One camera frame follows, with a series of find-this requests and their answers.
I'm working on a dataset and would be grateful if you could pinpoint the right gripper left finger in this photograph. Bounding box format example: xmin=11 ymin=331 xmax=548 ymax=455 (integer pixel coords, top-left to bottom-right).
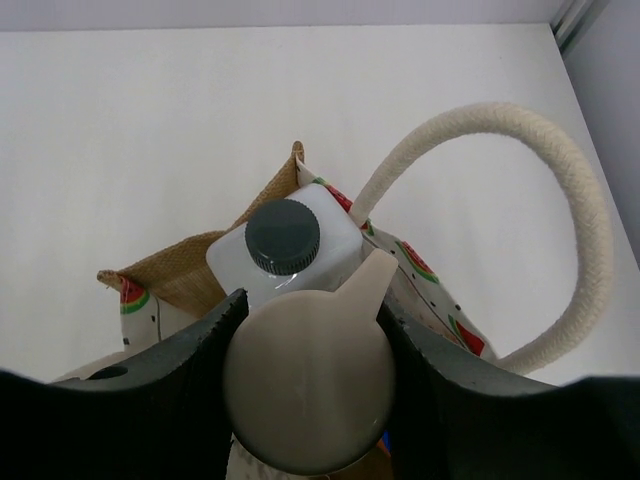
xmin=1 ymin=289 xmax=248 ymax=479

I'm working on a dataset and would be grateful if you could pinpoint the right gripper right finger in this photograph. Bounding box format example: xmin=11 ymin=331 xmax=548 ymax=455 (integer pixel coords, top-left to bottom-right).
xmin=378 ymin=297 xmax=639 ymax=480

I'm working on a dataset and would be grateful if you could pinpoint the green bottle beige cap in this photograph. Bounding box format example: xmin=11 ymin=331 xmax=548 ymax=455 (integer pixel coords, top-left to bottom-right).
xmin=223 ymin=249 xmax=398 ymax=476

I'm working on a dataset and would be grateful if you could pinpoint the white bottle dark cap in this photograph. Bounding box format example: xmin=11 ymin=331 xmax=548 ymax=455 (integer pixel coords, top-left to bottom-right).
xmin=205 ymin=183 xmax=363 ymax=308

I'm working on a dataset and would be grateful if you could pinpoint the right aluminium frame post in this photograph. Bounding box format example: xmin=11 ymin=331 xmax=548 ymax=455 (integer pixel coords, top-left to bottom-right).
xmin=550 ymin=0 xmax=610 ymax=55

